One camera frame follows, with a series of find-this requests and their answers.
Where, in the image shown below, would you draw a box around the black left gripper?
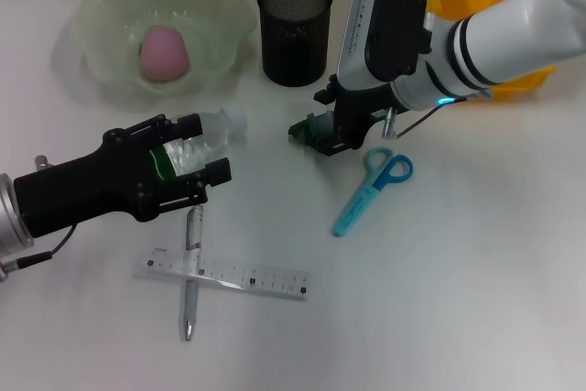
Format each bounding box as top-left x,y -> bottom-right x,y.
13,113 -> 233,241

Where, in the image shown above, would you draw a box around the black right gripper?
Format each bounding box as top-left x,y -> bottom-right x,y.
313,74 -> 396,157

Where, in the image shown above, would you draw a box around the green plastic wrapper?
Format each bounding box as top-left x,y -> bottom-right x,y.
287,111 -> 340,149

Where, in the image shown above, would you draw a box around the clear bottle with green label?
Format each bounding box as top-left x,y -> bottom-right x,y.
150,105 -> 249,181

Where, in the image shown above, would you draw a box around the blue scissors with sheath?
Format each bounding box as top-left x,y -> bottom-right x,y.
332,147 -> 415,237

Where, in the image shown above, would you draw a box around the black mesh pen holder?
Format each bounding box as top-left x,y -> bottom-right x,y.
255,0 -> 334,88

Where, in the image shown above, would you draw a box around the silver ballpoint pen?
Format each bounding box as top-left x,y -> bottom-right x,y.
178,206 -> 205,342

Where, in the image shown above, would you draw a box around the transparent plastic ruler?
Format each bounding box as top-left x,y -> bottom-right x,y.
132,246 -> 311,303

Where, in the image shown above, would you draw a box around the right gripper cable with plug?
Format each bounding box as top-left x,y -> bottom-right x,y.
381,96 -> 463,140

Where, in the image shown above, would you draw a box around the gripper cable with plug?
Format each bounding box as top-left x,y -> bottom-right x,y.
0,224 -> 78,278
381,96 -> 463,140

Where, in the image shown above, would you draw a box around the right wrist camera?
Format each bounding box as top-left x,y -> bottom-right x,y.
337,0 -> 434,92

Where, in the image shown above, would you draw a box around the left gripper cable with plug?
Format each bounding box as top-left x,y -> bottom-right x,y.
0,224 -> 78,278

